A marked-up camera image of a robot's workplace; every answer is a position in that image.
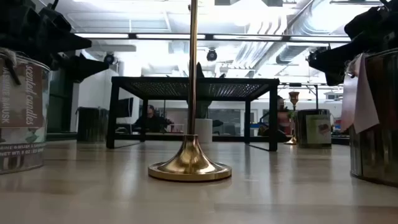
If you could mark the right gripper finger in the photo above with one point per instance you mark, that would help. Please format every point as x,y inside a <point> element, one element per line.
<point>379,28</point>
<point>339,63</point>

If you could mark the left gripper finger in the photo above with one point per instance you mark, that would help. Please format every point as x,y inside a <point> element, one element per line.
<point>84,67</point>
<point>59,37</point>

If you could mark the ribbed silver candle tin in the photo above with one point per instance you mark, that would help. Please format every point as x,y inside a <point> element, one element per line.
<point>91,124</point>

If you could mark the green label candle tin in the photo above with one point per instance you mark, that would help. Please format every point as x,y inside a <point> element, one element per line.
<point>314,130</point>

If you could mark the jasmine musk scented candle tin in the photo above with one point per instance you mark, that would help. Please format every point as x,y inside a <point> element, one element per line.
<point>21,118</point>

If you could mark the orange label candle tin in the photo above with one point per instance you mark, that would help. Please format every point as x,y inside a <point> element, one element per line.
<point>379,140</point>

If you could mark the tall gold candlestick holder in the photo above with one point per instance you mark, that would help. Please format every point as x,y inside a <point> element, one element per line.
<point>189,161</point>

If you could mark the black ceiling spotlight cluster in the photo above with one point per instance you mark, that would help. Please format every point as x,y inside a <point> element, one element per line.
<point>321,49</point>

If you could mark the overhead light bar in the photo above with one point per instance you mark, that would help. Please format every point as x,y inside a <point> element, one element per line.
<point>286,38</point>

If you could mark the person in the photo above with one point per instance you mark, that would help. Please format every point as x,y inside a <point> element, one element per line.
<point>152,123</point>
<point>281,119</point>

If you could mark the black perforated metal stand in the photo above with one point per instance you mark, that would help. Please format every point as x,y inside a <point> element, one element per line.
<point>194,88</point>

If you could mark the snake plant in white pot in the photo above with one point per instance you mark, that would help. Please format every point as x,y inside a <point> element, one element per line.
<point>203,130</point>

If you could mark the black background frame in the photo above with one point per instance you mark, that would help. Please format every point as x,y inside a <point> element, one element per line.
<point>316,93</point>

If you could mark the silver ventilation duct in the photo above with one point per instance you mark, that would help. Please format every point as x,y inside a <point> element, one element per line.
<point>289,53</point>

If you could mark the black wall monitor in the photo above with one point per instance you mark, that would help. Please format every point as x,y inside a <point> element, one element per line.
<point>126,107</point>

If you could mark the black table rail frame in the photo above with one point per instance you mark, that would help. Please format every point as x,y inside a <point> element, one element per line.
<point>62,136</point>

